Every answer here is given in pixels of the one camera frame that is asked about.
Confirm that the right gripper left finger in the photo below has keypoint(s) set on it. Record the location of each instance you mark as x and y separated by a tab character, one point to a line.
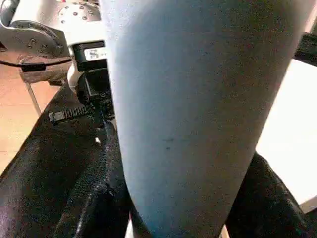
99	198

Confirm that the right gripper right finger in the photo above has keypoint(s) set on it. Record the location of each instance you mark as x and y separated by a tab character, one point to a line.
267	210

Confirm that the white plastic table top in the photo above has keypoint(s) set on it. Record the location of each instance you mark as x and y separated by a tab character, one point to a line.
292	124

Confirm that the black mat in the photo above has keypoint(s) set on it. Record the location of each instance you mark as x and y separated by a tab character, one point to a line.
37	161

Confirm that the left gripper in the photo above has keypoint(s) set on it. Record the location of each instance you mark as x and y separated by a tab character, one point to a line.
95	81

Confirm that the white plastic table leg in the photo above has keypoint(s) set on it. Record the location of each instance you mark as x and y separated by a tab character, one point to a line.
198	111

